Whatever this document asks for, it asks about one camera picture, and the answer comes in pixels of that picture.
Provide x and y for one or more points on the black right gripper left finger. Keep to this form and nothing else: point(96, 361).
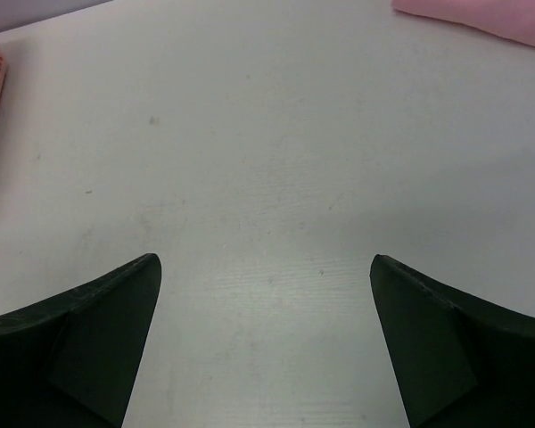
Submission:
point(71, 360)

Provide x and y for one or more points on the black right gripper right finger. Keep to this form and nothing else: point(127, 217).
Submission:
point(459, 361)

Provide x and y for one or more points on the pink t-shirt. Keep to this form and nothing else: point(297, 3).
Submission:
point(510, 19)

